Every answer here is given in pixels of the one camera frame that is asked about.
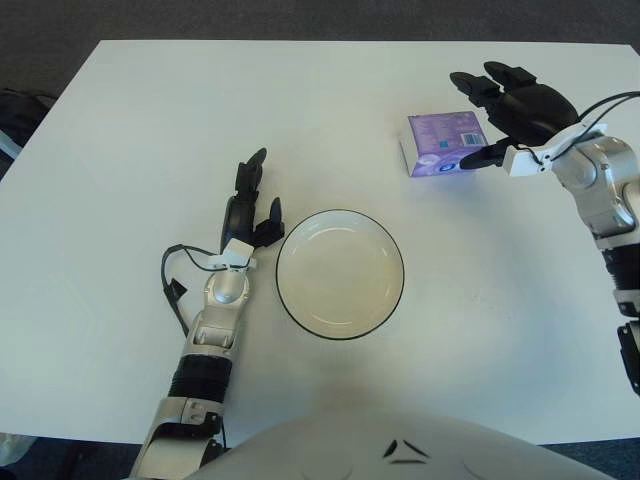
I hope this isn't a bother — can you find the purple tissue paper pack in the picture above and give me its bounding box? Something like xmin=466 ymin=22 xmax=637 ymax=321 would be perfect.
xmin=398 ymin=110 xmax=489 ymax=179

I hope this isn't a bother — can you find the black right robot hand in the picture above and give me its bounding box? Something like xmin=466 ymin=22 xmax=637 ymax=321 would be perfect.
xmin=449 ymin=60 xmax=581 ymax=171

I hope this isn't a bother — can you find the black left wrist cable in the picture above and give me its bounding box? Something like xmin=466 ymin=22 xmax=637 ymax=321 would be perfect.
xmin=160 ymin=243 xmax=221 ymax=336

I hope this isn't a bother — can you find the white plastic object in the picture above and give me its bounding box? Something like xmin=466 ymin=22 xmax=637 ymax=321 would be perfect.
xmin=0 ymin=132 xmax=24 ymax=161

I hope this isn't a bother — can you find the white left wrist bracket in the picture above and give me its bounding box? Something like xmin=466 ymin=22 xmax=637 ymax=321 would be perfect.
xmin=208 ymin=238 xmax=259 ymax=274

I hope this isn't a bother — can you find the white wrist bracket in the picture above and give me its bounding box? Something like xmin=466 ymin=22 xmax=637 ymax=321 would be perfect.
xmin=208 ymin=238 xmax=259 ymax=274
xmin=502 ymin=122 xmax=609 ymax=177

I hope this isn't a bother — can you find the white plate with black rim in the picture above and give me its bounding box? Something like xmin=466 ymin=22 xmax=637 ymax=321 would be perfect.
xmin=275 ymin=209 xmax=405 ymax=342

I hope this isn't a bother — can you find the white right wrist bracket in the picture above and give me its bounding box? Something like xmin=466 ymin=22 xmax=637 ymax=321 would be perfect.
xmin=502 ymin=122 xmax=609 ymax=177

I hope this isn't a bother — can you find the clear plastic bag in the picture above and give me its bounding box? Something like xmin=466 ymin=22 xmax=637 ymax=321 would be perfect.
xmin=0 ymin=433 xmax=36 ymax=464

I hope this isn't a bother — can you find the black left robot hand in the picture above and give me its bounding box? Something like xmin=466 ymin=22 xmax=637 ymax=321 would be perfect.
xmin=219 ymin=147 xmax=287 ymax=254

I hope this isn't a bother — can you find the grey robot torso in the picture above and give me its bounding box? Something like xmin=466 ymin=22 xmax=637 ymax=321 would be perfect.
xmin=184 ymin=412 xmax=609 ymax=480

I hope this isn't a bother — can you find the black bag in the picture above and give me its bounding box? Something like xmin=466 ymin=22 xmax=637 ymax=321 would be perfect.
xmin=0 ymin=88 xmax=56 ymax=151

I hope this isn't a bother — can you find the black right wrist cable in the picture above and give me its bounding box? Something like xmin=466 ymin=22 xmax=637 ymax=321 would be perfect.
xmin=529 ymin=90 xmax=640 ymax=166

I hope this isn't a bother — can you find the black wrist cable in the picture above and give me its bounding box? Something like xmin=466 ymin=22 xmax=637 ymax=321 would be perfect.
xmin=529 ymin=90 xmax=640 ymax=166
xmin=160 ymin=243 xmax=221 ymax=336

